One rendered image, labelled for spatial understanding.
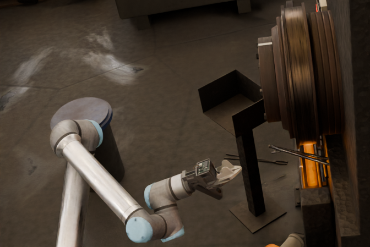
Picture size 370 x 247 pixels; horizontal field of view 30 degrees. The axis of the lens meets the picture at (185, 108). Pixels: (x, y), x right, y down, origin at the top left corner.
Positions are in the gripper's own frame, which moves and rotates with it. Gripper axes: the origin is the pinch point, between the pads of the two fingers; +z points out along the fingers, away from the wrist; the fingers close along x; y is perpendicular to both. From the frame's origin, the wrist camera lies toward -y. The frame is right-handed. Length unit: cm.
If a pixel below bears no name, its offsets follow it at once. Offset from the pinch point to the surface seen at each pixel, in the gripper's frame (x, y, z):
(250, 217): 46, -69, -28
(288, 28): -2, 48, 40
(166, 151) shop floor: 102, -56, -71
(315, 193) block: -19.8, -3.2, 25.9
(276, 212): 48, -73, -16
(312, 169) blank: -5.8, -5.7, 25.2
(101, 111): 87, -7, -80
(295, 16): 3, 48, 43
